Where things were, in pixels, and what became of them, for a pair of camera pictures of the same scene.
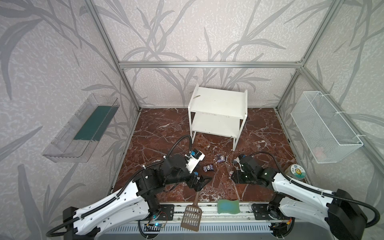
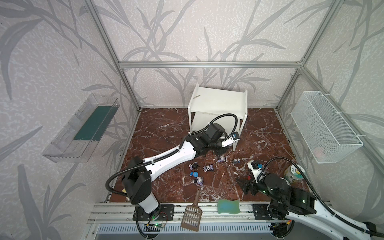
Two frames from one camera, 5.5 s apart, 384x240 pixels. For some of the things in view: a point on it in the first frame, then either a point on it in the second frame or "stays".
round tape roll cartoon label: (295, 171) stays
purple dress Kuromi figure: (220, 158) stays
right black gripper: (238, 176) to (248, 184)
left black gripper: (195, 181) to (220, 148)
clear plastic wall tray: (76, 141) stays
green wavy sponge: (232, 206) stays
